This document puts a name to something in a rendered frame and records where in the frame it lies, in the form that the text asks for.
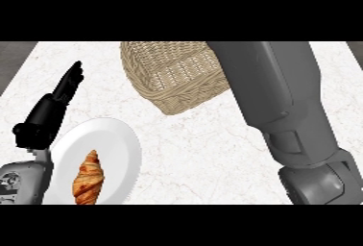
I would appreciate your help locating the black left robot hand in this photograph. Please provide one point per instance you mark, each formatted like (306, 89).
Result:
(43, 118)

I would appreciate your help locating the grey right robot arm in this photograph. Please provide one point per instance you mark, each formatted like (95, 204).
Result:
(284, 109)

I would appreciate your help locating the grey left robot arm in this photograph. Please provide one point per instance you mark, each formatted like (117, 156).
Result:
(22, 182)

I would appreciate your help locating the tan wicker basket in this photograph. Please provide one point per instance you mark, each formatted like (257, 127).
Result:
(174, 77)

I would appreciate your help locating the white plate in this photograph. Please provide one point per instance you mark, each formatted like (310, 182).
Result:
(104, 150)

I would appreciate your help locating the golden brown croissant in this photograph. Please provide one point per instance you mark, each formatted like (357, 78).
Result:
(87, 181)

